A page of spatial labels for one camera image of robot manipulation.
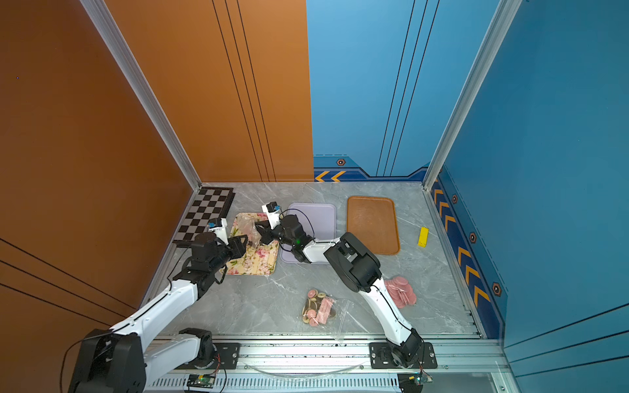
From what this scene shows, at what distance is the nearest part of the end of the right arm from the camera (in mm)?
786

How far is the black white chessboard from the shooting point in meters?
1.01

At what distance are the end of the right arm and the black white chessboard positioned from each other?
11.8 inches
